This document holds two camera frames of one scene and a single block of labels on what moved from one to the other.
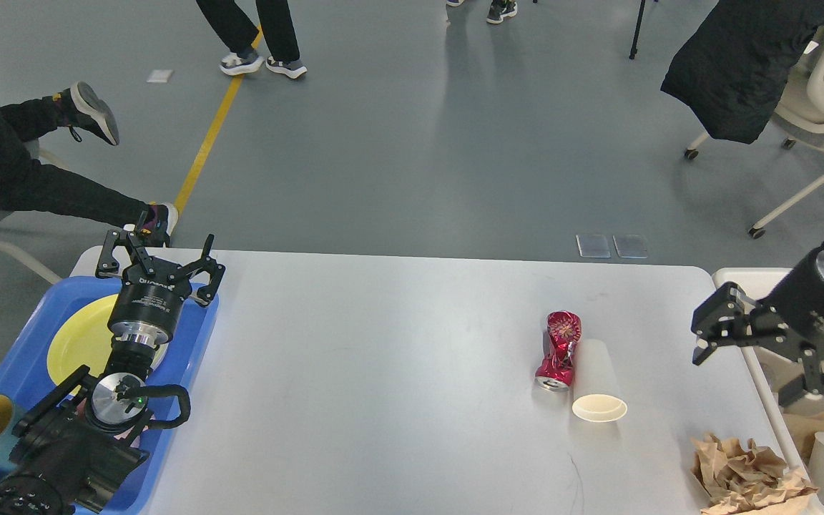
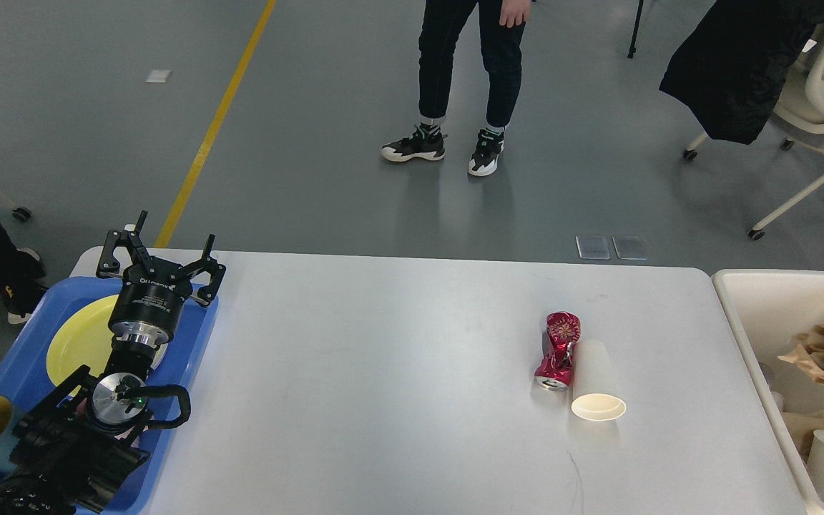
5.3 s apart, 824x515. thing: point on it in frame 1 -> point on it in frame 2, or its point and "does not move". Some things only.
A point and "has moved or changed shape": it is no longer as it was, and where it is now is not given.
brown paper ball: x=745 y=480 has moved or changed shape
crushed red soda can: x=554 y=370 does not move
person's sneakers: x=498 y=9 -> x=430 y=145
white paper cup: x=596 y=389 does not move
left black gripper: x=146 y=308 does not move
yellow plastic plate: x=86 y=339 does not move
